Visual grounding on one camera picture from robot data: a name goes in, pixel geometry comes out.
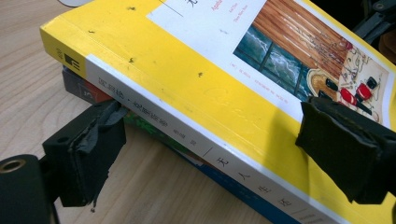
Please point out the blue paperback book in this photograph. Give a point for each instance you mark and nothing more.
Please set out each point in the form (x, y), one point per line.
(243, 196)

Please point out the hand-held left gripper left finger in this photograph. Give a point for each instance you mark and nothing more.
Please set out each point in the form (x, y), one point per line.
(81, 161)

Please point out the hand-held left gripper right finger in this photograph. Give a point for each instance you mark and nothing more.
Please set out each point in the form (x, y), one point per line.
(342, 149)

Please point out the yellow paperback book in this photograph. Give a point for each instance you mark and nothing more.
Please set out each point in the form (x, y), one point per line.
(186, 77)

